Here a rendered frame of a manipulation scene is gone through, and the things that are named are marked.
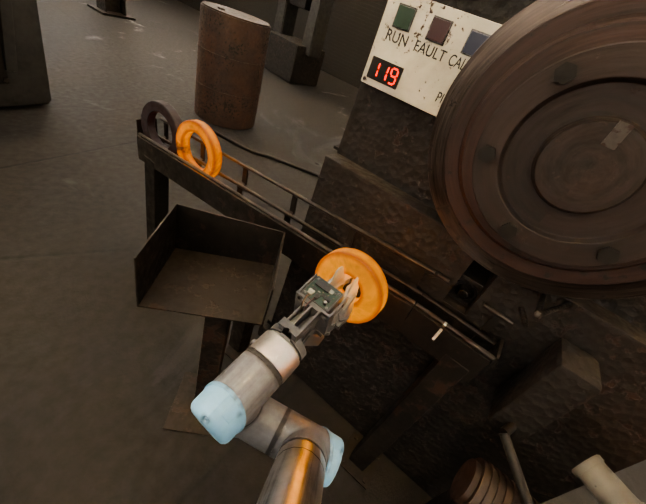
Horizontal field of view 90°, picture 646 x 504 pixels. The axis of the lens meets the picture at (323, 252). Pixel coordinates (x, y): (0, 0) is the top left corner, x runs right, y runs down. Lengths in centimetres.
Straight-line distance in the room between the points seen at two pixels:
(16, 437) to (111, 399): 23
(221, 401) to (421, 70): 72
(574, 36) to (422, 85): 31
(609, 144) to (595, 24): 16
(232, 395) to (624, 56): 62
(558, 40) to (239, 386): 63
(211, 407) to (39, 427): 91
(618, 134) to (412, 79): 42
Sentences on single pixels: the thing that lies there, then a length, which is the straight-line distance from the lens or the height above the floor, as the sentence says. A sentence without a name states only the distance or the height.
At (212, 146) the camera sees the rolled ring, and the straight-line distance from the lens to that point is 108.
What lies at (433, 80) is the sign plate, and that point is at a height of 112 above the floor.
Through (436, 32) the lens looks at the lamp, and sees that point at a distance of 80.
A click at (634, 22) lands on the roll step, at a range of 60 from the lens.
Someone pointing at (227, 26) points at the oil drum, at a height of 80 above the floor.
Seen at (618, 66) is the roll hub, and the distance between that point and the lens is 55.
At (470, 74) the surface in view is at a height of 116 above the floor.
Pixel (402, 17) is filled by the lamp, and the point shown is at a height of 120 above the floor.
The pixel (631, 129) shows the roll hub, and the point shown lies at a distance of 54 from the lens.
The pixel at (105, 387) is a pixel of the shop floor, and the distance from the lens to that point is 136.
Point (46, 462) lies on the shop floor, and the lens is 130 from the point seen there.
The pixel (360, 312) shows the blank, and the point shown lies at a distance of 66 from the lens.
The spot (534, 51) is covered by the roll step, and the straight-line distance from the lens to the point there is 61.
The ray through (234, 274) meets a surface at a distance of 83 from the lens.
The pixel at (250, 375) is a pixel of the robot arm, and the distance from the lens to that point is 48.
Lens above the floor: 118
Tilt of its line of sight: 36 degrees down
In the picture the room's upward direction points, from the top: 22 degrees clockwise
